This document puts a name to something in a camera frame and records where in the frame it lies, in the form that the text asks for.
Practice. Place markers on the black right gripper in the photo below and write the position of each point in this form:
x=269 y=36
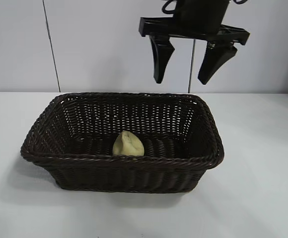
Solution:
x=201 y=17

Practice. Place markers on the pale yellow egg yolk pastry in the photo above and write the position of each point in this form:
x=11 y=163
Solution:
x=129 y=146

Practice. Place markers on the dark brown woven basket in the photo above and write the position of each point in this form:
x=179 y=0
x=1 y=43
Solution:
x=124 y=173

